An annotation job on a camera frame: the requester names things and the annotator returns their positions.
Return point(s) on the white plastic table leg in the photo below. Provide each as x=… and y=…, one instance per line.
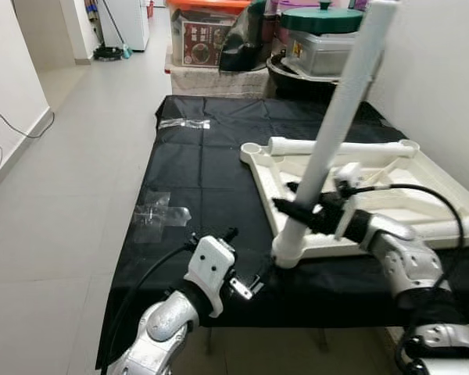
x=297, y=146
x=336, y=133
x=461, y=225

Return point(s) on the white plastic table top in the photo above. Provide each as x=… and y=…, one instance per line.
x=259, y=176

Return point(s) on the clear tape strip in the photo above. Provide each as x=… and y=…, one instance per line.
x=184, y=123

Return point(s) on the black floor mop base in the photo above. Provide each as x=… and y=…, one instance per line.
x=109, y=53

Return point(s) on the black glossy bag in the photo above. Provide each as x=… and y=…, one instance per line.
x=242, y=43

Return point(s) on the white fridge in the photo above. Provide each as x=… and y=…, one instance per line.
x=125, y=23

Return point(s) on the green pot lid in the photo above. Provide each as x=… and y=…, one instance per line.
x=320, y=19

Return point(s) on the black wok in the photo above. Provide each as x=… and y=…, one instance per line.
x=297, y=84

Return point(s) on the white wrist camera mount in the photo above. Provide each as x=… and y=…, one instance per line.
x=348, y=173
x=211, y=262

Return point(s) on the clear plastic storage box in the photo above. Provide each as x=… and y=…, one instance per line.
x=324, y=55

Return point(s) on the orange lid storage box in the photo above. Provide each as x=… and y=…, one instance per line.
x=199, y=39

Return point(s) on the black tablecloth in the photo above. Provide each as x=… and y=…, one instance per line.
x=211, y=164

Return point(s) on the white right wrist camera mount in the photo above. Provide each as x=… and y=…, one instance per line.
x=348, y=173

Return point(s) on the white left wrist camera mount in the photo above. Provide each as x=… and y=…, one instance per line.
x=211, y=262

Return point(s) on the clear tape cross patch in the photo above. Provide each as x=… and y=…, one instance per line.
x=160, y=215

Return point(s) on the beige patterned bench cover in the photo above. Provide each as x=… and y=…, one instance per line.
x=219, y=82

